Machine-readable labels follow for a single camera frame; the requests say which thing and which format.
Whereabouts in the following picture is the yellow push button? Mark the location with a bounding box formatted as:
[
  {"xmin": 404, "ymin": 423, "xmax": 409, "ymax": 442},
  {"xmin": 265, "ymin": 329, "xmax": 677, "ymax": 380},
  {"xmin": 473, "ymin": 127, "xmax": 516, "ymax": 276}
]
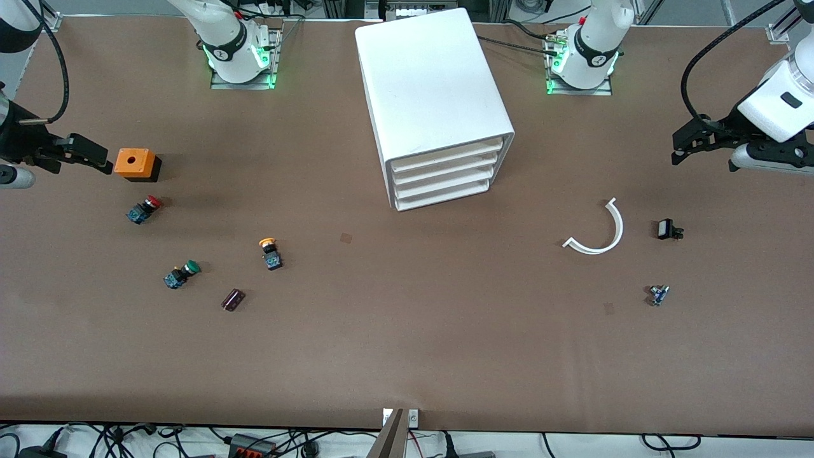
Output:
[{"xmin": 259, "ymin": 237, "xmax": 284, "ymax": 272}]

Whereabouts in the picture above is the orange button box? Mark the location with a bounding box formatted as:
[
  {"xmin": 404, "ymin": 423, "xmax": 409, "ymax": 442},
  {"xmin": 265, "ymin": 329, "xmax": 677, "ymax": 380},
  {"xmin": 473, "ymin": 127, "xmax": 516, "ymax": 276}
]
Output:
[{"xmin": 114, "ymin": 148, "xmax": 162, "ymax": 183}]

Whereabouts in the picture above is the red push button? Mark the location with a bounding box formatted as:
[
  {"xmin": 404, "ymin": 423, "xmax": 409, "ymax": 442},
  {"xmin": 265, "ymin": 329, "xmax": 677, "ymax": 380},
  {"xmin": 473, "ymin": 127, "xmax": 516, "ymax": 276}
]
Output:
[{"xmin": 125, "ymin": 195, "xmax": 163, "ymax": 225}]

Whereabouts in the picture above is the green push button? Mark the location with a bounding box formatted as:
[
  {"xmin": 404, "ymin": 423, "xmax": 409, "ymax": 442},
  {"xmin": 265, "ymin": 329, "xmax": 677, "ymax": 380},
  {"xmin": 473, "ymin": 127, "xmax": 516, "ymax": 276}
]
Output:
[{"xmin": 163, "ymin": 260, "xmax": 202, "ymax": 291}]

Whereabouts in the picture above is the white curved plastic strip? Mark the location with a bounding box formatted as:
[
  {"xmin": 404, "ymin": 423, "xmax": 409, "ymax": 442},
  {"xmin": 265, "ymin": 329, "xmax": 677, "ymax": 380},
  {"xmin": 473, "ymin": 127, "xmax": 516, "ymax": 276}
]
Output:
[{"xmin": 562, "ymin": 197, "xmax": 624, "ymax": 255}]

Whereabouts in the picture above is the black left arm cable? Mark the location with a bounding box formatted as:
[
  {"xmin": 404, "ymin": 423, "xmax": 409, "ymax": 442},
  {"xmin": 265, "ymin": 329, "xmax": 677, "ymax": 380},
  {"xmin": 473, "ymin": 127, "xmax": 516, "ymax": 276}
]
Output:
[{"xmin": 680, "ymin": 0, "xmax": 789, "ymax": 135}]

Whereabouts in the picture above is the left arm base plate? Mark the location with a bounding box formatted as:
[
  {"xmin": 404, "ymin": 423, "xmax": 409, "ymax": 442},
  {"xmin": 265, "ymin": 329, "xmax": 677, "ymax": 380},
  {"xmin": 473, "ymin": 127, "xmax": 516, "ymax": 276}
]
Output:
[{"xmin": 546, "ymin": 35, "xmax": 614, "ymax": 97}]

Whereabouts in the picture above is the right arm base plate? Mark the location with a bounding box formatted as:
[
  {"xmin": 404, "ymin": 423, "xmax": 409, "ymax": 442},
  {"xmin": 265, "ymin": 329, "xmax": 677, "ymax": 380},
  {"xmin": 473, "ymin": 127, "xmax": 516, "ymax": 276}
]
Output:
[{"xmin": 210, "ymin": 25, "xmax": 282, "ymax": 90}]

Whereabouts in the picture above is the black corrugated cable conduit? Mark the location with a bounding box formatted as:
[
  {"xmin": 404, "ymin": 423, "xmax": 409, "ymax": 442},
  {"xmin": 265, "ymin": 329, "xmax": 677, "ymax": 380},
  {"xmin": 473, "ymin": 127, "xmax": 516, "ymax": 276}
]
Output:
[{"xmin": 477, "ymin": 19, "xmax": 563, "ymax": 59}]

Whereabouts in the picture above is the black cable loop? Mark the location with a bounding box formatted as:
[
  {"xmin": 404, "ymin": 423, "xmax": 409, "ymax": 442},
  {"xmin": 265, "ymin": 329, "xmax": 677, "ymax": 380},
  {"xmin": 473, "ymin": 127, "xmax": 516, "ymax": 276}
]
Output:
[{"xmin": 641, "ymin": 434, "xmax": 701, "ymax": 452}]

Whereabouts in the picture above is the grey slanted post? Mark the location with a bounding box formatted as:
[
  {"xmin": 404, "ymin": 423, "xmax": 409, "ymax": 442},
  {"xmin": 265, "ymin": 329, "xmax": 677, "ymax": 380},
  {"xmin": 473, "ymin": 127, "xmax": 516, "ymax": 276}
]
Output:
[{"xmin": 368, "ymin": 408, "xmax": 408, "ymax": 458}]

